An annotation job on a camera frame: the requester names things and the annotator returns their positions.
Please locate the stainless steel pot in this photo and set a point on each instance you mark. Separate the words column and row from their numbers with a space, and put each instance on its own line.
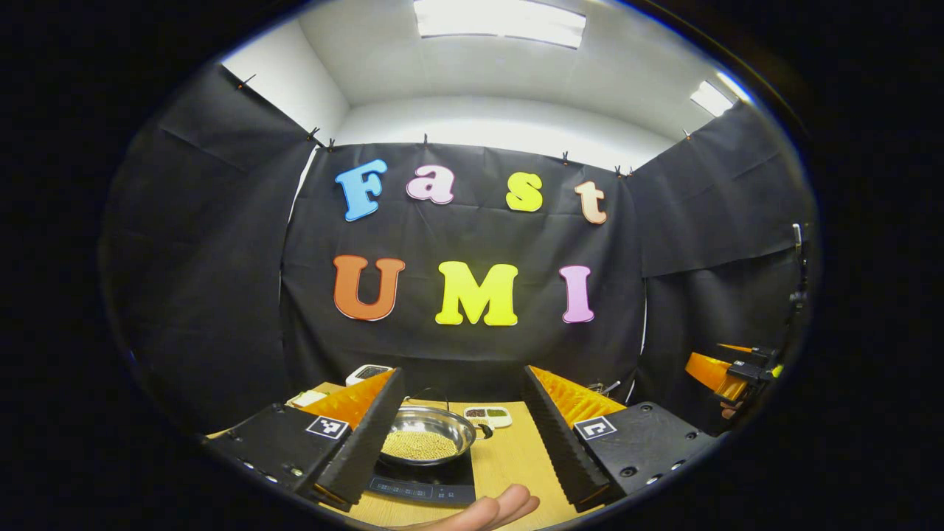
column 428, row 419

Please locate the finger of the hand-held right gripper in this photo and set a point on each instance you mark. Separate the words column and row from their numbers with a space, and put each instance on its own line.
column 712, row 372
column 737, row 347

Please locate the black backdrop cloth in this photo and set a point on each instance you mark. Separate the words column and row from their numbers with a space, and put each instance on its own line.
column 472, row 236

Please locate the black induction cooktop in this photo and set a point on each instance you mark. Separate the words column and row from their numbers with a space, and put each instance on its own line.
column 420, row 487

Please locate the white toaster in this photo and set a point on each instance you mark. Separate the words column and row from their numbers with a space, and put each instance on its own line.
column 365, row 372

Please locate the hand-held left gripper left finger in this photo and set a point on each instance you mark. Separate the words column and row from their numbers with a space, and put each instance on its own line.
column 369, row 450

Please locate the pile of soybeans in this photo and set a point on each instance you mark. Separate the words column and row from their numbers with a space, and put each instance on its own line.
column 420, row 445

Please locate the ceiling light panel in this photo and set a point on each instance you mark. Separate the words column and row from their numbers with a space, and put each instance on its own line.
column 712, row 98
column 501, row 22

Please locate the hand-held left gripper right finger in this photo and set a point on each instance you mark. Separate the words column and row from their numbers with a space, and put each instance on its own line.
column 564, row 450

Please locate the white divided bean tray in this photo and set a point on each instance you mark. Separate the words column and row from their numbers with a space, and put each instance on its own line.
column 488, row 417

